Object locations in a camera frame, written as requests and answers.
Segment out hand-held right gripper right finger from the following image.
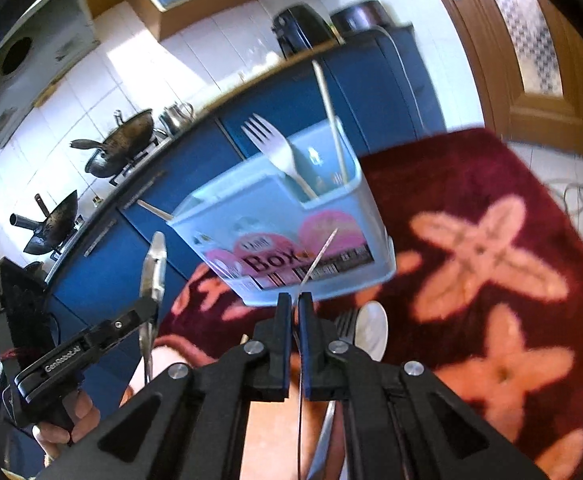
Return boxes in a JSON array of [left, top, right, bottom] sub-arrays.
[[297, 291, 549, 480]]

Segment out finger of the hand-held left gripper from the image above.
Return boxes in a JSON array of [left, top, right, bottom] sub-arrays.
[[130, 296, 160, 333]]

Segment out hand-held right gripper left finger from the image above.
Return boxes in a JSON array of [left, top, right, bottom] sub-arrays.
[[36, 292, 292, 480]]

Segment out metal fork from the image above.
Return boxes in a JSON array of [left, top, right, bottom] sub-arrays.
[[334, 308, 361, 348]]

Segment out thin metal skewer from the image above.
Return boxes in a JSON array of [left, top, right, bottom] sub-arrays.
[[294, 227, 339, 480]]

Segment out light blue utensil holder box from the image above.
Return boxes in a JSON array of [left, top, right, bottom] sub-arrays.
[[166, 122, 397, 307]]

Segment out white plastic fork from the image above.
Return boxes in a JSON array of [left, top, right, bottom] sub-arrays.
[[240, 112, 319, 201]]

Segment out person's left hand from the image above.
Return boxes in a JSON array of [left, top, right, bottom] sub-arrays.
[[36, 390, 102, 448]]

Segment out small black wok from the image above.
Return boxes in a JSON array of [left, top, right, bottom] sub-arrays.
[[10, 190, 80, 256]]

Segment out large black wok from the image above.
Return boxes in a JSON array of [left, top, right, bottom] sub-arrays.
[[70, 108, 156, 179]]

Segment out metal kettle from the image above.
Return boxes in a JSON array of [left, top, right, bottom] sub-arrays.
[[159, 101, 196, 133]]

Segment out grey range hood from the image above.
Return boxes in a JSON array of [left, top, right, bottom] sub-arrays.
[[0, 0, 97, 148]]

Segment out blue kitchen base cabinet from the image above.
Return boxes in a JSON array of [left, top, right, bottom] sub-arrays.
[[0, 25, 447, 386]]

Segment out black air fryer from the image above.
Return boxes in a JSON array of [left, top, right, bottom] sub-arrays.
[[272, 4, 339, 59]]

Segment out dark rice cooker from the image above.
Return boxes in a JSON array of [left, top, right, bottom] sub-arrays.
[[330, 1, 397, 36]]

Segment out wooden door with glass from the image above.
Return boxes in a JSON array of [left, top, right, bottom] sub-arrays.
[[416, 0, 583, 161]]

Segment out black box with cables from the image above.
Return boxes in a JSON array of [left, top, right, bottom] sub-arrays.
[[0, 256, 60, 401]]

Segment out white power cable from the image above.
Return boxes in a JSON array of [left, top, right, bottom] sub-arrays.
[[379, 27, 429, 136]]

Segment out tangled floor cables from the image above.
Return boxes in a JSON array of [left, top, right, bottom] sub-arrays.
[[541, 180, 583, 246]]

